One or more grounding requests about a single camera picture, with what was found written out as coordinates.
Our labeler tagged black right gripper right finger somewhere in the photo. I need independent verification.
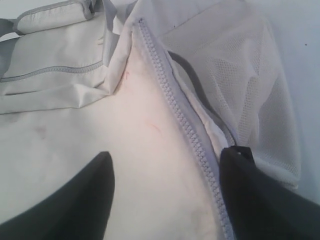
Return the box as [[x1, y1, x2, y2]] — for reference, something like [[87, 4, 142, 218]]
[[219, 146, 320, 240]]

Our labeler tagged white canvas duffel bag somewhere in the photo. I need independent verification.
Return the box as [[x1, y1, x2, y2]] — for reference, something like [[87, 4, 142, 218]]
[[0, 0, 301, 240]]

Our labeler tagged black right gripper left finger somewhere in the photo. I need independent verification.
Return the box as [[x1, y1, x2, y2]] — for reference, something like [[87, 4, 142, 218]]
[[0, 151, 115, 240]]

